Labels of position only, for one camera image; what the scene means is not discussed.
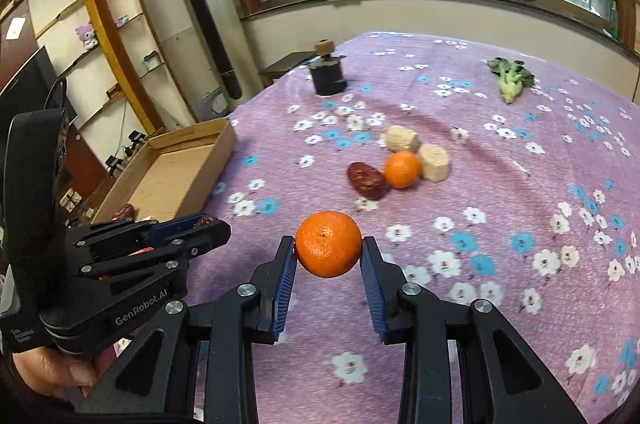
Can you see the wooden wall shelf unit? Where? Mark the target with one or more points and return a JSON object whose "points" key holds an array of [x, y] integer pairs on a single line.
{"points": [[107, 39]]}

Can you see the small red date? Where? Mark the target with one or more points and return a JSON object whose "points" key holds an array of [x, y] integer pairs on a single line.
{"points": [[205, 220]]}

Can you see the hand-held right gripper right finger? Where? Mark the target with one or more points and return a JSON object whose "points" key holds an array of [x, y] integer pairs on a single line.
{"points": [[374, 291]]}

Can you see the green bottle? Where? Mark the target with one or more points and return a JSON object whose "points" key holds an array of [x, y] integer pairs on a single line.
{"points": [[613, 22]]}

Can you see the silver tower air conditioner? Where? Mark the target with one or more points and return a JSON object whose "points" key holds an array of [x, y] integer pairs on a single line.
{"points": [[210, 29]]}

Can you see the large red date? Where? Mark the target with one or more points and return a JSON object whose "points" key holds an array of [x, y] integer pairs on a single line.
{"points": [[124, 211]]}

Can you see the wrinkled red date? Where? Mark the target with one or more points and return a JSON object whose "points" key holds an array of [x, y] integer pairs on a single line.
{"points": [[367, 180]]}

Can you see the shallow cardboard box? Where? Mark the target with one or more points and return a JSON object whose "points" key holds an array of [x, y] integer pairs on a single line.
{"points": [[175, 174]]}

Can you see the pale corn cob piece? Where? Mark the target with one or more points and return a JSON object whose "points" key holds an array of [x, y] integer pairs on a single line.
{"points": [[435, 163], [400, 138]]}

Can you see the black hand coffee grinder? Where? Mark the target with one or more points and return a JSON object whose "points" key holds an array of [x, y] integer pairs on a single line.
{"points": [[327, 74]]}

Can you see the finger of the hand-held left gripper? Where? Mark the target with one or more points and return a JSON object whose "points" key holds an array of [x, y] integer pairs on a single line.
{"points": [[200, 241], [167, 229]]}

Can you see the purple plush toy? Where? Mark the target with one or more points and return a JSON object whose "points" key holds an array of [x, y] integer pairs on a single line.
{"points": [[86, 35]]}

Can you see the person's left hand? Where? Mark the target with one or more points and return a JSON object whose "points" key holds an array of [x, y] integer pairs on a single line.
{"points": [[45, 371]]}

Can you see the dark wooden stool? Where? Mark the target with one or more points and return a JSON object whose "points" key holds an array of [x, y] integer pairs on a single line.
{"points": [[285, 64]]}

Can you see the black monitor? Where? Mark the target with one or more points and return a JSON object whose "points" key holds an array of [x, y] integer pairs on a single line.
{"points": [[25, 79]]}

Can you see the purple floral tablecloth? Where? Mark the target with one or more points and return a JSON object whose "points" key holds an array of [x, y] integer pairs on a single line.
{"points": [[500, 204]]}

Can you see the orange mandarin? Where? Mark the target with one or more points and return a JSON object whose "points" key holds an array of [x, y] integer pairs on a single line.
{"points": [[327, 244], [402, 169]]}

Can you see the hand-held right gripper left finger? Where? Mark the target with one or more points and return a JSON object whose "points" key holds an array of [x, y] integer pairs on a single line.
{"points": [[285, 289]]}

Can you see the green bok choy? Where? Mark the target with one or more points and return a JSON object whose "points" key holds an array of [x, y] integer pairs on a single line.
{"points": [[510, 79]]}

